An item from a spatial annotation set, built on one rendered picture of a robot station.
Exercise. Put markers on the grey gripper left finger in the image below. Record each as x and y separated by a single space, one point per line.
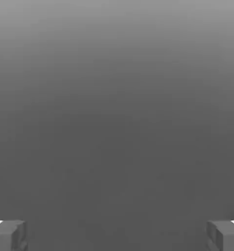
5 236

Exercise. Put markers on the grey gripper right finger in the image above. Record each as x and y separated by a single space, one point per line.
226 236

